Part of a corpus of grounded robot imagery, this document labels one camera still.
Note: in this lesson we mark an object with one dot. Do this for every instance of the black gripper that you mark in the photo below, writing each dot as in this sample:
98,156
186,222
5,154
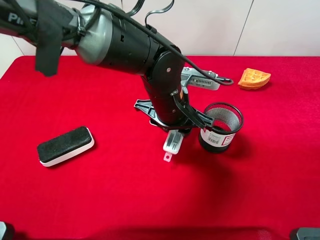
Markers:
171,110

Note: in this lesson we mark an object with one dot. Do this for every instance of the translucent white plastic case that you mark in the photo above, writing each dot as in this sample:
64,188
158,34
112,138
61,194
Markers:
172,144

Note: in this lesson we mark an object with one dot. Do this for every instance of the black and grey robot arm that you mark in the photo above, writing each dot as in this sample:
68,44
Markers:
105,36

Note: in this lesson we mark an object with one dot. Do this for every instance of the black mesh pen cup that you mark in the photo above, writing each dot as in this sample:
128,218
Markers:
227,121

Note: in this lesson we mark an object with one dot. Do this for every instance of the orange waffle wedge toy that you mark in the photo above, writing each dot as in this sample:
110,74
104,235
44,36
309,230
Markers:
253,79

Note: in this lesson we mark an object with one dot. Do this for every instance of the black and white board eraser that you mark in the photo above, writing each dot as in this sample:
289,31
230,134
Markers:
65,146

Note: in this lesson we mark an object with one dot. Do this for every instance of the red table cloth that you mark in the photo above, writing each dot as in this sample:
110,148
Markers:
267,182

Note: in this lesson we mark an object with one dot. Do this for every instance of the dark device bottom right corner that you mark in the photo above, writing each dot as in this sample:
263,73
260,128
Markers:
305,233

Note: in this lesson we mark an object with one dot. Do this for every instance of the dark device corner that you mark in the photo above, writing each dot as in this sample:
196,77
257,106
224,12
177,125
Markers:
305,233
7,231

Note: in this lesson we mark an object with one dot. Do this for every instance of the dark device bottom left corner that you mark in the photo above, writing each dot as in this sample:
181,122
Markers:
7,231

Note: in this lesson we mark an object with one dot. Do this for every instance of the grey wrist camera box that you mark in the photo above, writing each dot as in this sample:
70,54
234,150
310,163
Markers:
191,77

